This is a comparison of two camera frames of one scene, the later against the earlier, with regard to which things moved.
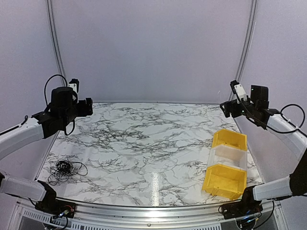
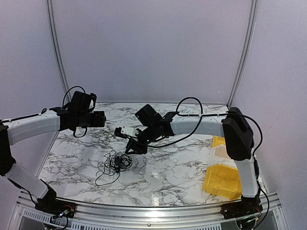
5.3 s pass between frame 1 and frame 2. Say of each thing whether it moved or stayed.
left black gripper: moved
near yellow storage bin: stayed
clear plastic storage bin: stayed
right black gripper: moved
